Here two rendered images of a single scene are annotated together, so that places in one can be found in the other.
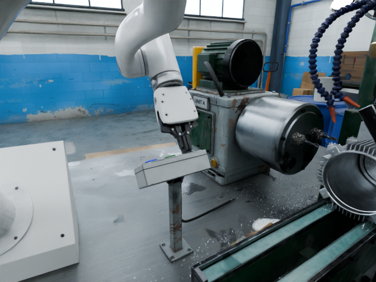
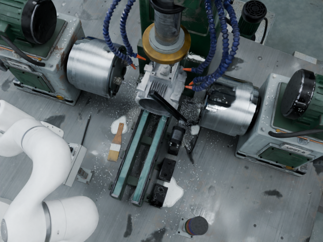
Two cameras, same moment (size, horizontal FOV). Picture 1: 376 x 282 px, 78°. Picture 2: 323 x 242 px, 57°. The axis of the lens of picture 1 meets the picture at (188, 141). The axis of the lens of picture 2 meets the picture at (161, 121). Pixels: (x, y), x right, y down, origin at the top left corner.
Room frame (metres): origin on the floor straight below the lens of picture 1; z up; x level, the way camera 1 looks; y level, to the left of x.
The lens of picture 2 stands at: (0.09, -0.06, 2.26)
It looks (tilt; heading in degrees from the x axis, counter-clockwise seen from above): 69 degrees down; 316
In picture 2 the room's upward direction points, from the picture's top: 3 degrees clockwise
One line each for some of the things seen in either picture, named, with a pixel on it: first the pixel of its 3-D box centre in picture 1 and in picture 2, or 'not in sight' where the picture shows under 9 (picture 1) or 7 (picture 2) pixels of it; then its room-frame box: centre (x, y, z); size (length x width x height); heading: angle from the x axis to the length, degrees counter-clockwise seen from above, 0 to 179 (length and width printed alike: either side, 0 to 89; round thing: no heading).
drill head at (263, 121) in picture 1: (267, 130); (89, 64); (0.85, -0.30, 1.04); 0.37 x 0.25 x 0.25; 31
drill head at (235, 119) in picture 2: not in sight; (232, 106); (0.26, -0.66, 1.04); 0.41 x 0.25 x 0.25; 31
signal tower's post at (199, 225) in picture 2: not in sight; (192, 226); (0.01, -0.18, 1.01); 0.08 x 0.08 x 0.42; 31
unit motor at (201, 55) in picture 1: (216, 91); (20, 38); (1.07, -0.13, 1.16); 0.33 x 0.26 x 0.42; 31
